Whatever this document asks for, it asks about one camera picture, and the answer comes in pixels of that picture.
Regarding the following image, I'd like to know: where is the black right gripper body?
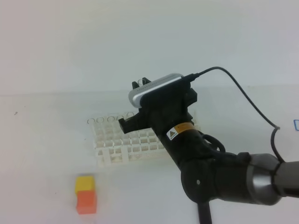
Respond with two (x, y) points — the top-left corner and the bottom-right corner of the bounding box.
(119, 80), (197, 134)

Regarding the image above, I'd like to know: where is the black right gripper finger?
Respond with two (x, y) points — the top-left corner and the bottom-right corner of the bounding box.
(132, 81), (138, 89)
(142, 77), (151, 84)

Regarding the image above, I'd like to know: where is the clear glass test tube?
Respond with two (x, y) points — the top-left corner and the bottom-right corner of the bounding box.
(137, 78), (145, 87)

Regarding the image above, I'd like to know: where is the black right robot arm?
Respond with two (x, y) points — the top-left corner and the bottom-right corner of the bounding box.
(119, 74), (299, 205)

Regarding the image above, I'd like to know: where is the clear test tube in rack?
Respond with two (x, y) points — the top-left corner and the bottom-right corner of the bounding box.
(126, 112), (134, 118)
(106, 116), (115, 139)
(117, 115), (125, 124)
(95, 117), (105, 140)
(87, 118), (97, 142)

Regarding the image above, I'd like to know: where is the white plastic test tube rack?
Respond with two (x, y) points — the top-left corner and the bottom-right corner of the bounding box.
(93, 111), (169, 167)

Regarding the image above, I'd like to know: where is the yellow foam cube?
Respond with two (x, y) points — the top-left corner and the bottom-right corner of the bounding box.
(75, 175), (95, 194)

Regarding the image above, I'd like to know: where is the orange foam cube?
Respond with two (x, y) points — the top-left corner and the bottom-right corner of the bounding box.
(76, 190), (97, 215)

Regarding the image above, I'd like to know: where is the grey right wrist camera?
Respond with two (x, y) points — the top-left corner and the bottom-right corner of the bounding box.
(128, 73), (183, 108)

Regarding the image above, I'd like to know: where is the black right camera cable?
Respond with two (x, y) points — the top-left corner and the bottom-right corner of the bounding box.
(183, 66), (285, 163)

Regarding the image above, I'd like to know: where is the black camera stand pole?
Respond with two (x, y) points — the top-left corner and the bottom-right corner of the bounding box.
(197, 202), (213, 224)

